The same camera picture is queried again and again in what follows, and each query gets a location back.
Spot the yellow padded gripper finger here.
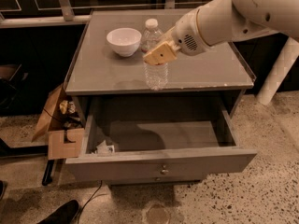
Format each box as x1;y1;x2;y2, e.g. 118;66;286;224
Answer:
160;27;174;42
142;40;180;65

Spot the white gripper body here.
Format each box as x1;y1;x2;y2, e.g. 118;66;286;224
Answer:
171;8;210;56

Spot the clear plastic water bottle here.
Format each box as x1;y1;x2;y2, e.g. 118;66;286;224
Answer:
140;19;168;91

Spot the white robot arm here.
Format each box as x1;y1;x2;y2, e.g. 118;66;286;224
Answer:
143;0;299;105

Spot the open grey top drawer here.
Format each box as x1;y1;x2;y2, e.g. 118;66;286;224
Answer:
64;94;258;183

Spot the round metal drawer knob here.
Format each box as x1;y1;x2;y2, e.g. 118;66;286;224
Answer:
160;165;169;175

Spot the white ceramic bowl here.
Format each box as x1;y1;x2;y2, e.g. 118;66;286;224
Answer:
107;28;142;57

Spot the grey wooden nightstand cabinet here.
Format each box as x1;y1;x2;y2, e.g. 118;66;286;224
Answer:
64;8;257;187

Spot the metal window railing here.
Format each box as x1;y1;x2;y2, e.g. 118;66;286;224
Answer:
0;0;235;29

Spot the crumpled white paper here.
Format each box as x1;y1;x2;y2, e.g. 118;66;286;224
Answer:
93;140;115;155

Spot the brown cardboard box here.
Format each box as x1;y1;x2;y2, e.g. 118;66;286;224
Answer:
32;85;84;160

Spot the black metal stand leg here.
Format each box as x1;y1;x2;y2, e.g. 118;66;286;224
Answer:
42;160;54;186

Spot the black shoe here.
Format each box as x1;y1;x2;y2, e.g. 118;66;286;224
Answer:
37;200;79;224

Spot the black cable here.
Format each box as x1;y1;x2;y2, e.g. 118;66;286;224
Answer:
74;180;104;224

